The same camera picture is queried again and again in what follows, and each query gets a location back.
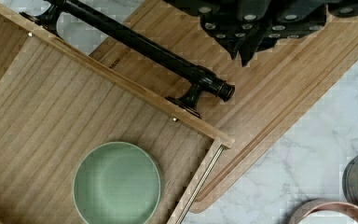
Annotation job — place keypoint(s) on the green ceramic plate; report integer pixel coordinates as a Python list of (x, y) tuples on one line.
[(117, 183)]

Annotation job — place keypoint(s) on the wooden drawer with black handle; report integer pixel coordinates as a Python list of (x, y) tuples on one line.
[(58, 104)]

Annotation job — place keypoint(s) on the bamboo cutting board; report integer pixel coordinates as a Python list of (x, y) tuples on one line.
[(272, 92)]

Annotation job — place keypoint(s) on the pink rimmed bowl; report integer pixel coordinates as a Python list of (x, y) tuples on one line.
[(325, 212)]

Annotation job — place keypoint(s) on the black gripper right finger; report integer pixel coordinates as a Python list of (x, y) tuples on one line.
[(264, 22)]

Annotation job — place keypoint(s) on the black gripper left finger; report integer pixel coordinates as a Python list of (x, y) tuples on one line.
[(220, 19)]

